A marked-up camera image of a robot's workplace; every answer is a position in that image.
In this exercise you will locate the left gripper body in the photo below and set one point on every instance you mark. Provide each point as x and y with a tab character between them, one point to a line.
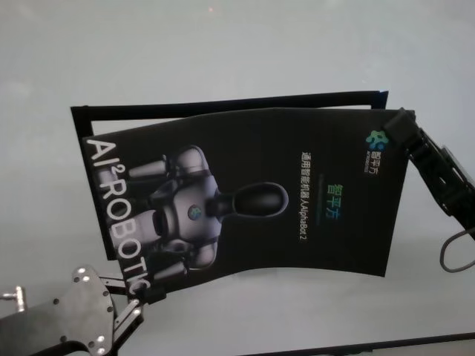
67	319

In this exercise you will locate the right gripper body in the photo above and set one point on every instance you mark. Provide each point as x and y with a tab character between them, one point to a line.
462	198

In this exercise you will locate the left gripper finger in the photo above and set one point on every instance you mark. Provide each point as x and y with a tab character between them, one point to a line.
115	285
128	315

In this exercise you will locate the black robot print poster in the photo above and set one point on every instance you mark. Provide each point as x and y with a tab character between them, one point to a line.
259	167

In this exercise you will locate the short black tape strip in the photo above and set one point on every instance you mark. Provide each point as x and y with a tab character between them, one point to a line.
79	124
380	100

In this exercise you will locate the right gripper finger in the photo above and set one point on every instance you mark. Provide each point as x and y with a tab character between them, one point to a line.
432	176
399	126

